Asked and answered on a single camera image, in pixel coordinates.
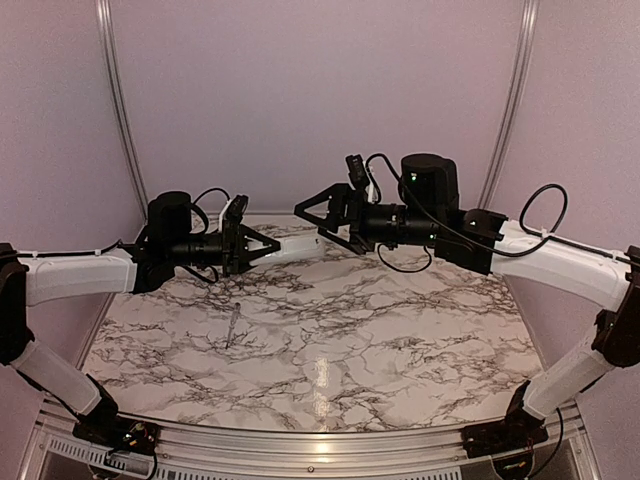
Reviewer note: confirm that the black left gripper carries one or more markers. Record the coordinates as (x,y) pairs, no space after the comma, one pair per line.
(238,258)

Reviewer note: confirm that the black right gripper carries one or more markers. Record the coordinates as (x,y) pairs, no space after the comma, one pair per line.
(342,197)

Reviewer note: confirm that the white remote control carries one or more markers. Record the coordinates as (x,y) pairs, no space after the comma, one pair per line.
(295,248)

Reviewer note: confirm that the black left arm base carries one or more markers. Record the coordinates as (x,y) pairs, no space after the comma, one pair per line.
(106,427)

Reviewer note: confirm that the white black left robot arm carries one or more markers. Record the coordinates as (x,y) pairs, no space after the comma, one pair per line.
(167,242)

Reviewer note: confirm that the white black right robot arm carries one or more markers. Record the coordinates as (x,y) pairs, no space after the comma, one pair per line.
(487,242)

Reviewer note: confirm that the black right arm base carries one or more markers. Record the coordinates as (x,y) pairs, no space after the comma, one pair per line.
(517,430)

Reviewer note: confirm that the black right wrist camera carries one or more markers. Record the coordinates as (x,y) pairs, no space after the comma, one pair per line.
(358,177)

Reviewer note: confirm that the clear handle tester screwdriver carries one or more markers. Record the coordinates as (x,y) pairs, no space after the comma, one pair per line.
(232,323)

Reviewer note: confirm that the aluminium front frame rail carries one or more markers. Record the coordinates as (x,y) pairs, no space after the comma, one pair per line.
(186,451)

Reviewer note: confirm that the left aluminium frame post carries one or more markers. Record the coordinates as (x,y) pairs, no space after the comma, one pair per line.
(109,49)

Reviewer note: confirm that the aluminium frame post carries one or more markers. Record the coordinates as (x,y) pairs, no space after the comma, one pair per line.
(109,49)
(515,92)

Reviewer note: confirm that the right aluminium frame post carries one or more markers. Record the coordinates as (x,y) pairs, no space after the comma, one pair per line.
(515,92)

